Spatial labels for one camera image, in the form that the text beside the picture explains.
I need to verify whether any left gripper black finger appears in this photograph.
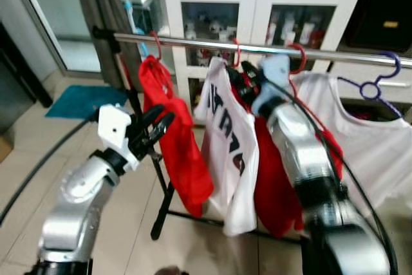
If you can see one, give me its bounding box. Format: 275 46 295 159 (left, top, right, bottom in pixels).
136 105 167 133
147 114 176 150

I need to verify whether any white shirt black print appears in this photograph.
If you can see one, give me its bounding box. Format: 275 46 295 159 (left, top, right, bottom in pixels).
193 57 260 237

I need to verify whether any red polo plaid patch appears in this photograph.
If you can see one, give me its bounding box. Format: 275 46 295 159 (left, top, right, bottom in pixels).
232 75 345 238

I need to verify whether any purple plastic hanger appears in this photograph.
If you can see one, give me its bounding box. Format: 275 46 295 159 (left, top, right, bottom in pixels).
338 51 403 118

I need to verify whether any plain red t-shirt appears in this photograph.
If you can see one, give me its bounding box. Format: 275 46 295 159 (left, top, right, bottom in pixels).
138 55 214 218

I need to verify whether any metal clothes rack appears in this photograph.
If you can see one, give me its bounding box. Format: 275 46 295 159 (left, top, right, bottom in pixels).
92 26 412 247

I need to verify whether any teal floor rug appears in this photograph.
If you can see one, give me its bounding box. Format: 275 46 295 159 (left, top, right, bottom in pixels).
45 85 129 121

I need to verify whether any blue white mop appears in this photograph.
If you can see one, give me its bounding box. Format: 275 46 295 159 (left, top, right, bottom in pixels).
115 0 150 57

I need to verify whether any grey curtain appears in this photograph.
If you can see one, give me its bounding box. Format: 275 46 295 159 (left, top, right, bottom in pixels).
74 0 168 89

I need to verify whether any plain white t-shirt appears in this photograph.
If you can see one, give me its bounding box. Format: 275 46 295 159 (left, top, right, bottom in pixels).
293 71 412 214

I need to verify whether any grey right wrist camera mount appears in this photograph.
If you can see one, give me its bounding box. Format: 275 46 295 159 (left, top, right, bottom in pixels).
251 55 292 116

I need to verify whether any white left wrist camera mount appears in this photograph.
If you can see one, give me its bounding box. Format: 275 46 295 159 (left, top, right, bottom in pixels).
98 104 133 165

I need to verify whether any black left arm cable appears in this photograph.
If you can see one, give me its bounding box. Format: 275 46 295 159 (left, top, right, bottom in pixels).
0 111 104 224

